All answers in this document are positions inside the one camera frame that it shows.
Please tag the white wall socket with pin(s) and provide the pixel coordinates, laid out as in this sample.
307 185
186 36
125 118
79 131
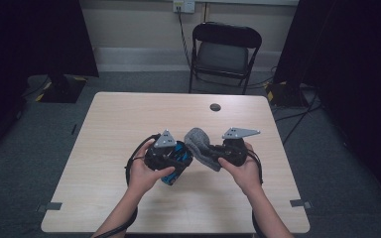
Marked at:
184 5

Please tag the blue toy car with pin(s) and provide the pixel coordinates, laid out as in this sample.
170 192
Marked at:
175 175

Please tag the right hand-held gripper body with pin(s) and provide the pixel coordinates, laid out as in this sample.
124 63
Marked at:
234 152

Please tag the black folding chair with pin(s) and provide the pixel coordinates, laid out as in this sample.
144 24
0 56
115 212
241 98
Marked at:
223 58

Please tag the person's right hand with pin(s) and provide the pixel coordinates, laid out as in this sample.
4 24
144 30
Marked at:
246 178

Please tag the black curtain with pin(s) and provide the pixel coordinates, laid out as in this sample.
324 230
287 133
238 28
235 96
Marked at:
29 49
354 66

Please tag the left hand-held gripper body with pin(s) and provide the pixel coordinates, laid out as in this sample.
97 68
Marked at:
160 157

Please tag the grey cloth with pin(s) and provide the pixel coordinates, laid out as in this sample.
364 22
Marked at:
200 145

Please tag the black stand base yellow tape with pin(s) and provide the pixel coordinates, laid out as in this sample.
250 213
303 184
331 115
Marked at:
286 94

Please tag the grey tape strip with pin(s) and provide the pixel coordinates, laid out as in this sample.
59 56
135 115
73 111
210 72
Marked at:
49 207
300 203

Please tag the person's left hand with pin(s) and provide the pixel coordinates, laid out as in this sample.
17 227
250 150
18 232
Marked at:
145 180

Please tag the small black floor object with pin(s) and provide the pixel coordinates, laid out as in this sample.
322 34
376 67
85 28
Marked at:
74 129

